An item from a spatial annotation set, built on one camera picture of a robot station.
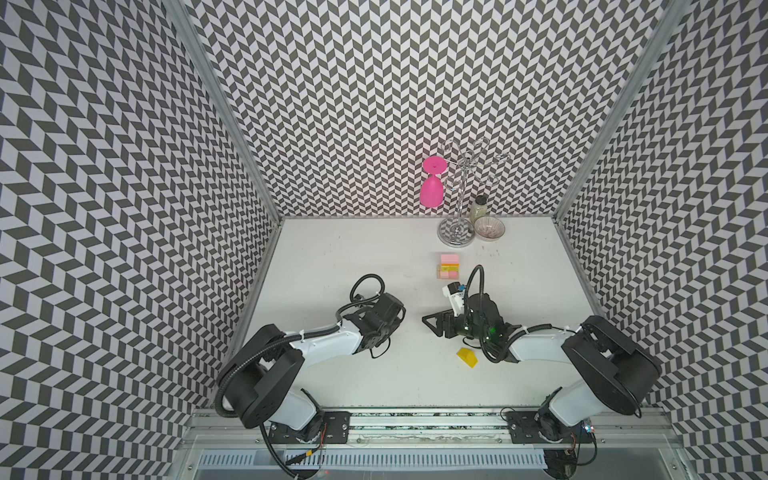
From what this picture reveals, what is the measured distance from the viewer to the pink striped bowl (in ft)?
3.66

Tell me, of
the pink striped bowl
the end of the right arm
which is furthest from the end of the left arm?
the pink striped bowl

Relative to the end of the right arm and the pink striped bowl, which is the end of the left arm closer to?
the end of the right arm
